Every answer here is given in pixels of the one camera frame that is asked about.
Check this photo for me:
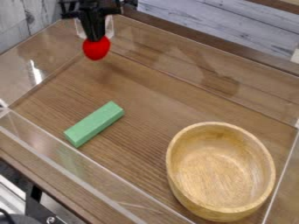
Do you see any green rectangular block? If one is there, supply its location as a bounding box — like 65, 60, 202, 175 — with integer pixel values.
64, 101, 125, 147

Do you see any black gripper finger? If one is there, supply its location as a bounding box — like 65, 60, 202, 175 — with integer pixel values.
79, 14, 95, 41
95, 14, 105, 39

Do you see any wooden bowl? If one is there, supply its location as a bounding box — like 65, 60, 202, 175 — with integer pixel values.
165, 122, 276, 222

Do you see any black table leg bracket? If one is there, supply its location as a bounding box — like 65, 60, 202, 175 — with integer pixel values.
0, 183, 68, 224

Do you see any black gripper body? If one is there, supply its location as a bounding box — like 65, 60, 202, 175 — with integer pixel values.
57, 0, 121, 18

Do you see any clear acrylic tray wall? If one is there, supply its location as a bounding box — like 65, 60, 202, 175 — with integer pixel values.
0, 16, 299, 224

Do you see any red toy strawberry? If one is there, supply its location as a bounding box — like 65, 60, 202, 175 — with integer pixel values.
81, 37, 111, 60

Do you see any clear acrylic corner bracket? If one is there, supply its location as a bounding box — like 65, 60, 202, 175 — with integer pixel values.
73, 15, 115, 39

